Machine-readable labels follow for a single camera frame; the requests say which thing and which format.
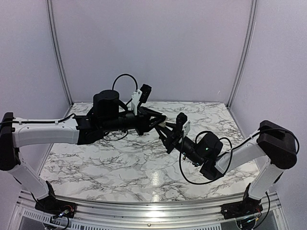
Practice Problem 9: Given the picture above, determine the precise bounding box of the corner aluminium post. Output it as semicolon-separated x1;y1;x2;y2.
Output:
226;0;259;109
46;0;74;106

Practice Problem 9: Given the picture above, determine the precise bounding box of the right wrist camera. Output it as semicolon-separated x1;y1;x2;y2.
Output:
176;112;190;136

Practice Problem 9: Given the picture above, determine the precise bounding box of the right corner aluminium post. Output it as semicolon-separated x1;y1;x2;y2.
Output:
226;0;259;109

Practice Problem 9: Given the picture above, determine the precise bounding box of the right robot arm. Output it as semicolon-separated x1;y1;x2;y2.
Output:
155;120;300;215

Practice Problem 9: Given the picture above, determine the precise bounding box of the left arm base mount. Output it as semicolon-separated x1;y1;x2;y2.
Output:
35;181;77;218

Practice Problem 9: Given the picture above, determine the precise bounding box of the aluminium front rail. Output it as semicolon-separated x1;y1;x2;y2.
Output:
8;190;289;230

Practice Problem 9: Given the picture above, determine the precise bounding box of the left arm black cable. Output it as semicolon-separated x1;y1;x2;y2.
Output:
103;73;139;142

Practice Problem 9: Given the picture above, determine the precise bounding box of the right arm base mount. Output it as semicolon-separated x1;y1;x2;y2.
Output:
221;183;263;219

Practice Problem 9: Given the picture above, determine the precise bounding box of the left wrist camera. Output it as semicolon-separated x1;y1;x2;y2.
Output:
131;84;152;115

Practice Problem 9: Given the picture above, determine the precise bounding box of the white earbud charging case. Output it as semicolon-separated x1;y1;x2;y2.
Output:
159;121;166;127

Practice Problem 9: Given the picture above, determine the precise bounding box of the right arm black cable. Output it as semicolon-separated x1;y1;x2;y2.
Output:
179;130;233;185

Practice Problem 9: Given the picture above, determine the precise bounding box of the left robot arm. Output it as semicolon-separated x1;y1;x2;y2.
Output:
0;90;166;213

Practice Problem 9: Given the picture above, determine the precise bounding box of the left corner aluminium post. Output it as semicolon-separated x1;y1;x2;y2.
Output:
46;0;74;106

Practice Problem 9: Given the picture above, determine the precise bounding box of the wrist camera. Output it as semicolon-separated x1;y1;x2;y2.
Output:
176;112;190;136
131;84;152;115

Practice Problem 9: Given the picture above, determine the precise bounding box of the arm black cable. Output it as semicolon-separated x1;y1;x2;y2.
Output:
103;73;139;142
179;130;233;185

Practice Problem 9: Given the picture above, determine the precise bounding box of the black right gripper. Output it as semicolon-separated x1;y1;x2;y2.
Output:
155;122;205;167

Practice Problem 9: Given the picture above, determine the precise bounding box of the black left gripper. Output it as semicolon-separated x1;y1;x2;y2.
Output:
102;106;165;136

